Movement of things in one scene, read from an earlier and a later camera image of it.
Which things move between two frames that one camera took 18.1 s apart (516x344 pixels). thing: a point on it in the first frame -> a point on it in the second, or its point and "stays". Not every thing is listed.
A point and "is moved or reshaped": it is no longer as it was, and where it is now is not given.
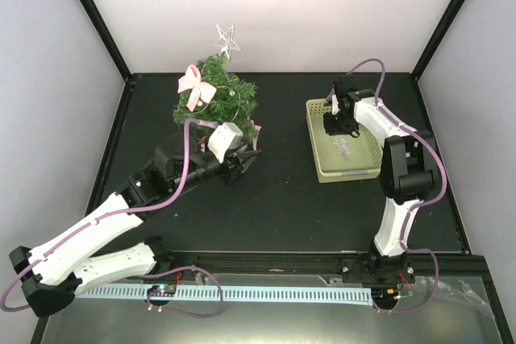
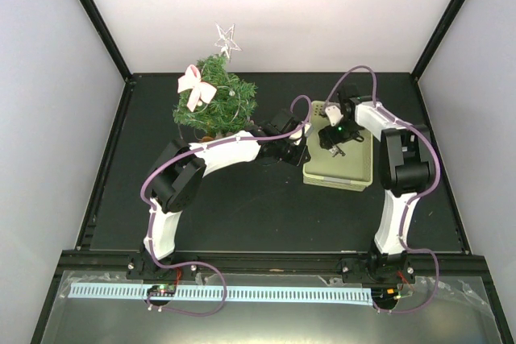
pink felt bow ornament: (192, 81) stays
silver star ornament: (226, 42) stays
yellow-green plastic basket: (342, 158) is moved or reshaped
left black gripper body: (231, 171) -> (285, 155)
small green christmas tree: (232, 103) stays
